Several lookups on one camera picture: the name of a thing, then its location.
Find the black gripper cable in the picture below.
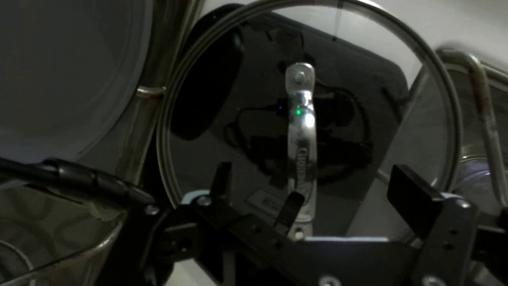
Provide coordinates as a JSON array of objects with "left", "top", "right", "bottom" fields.
[{"left": 0, "top": 156, "right": 160, "bottom": 210}]

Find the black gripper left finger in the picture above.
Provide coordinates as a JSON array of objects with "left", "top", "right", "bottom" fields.
[{"left": 174, "top": 160, "right": 307, "bottom": 251}]

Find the white gas stove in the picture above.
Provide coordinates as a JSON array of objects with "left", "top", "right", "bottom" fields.
[{"left": 0, "top": 0, "right": 508, "bottom": 286}]

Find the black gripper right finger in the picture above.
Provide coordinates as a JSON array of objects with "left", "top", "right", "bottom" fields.
[{"left": 388, "top": 162, "right": 480, "bottom": 286}]

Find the round glass pan lid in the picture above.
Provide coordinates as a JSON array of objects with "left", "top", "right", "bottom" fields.
[{"left": 156, "top": 0, "right": 468, "bottom": 243}]

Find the dark frying pan silver handle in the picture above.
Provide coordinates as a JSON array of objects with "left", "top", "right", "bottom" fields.
[{"left": 0, "top": 0, "right": 207, "bottom": 167}]

